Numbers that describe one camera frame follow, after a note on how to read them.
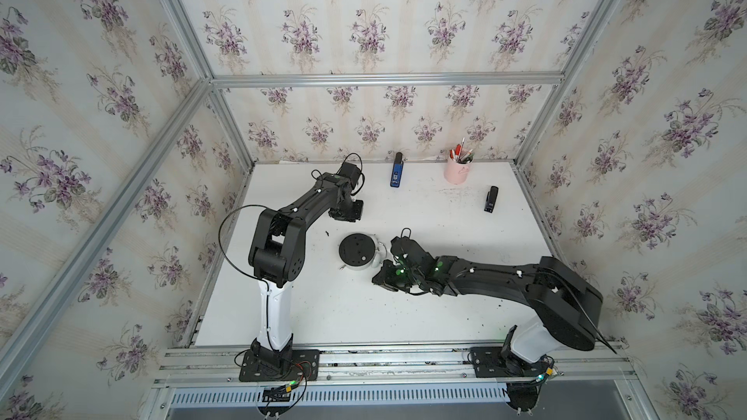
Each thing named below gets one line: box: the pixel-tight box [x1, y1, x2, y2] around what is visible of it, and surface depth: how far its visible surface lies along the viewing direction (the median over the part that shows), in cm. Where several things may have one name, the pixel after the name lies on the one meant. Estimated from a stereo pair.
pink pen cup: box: [443, 158, 474, 185], surface depth 113 cm
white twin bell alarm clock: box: [337, 232, 388, 272], surface depth 91 cm
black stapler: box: [484, 185, 499, 214], surface depth 107 cm
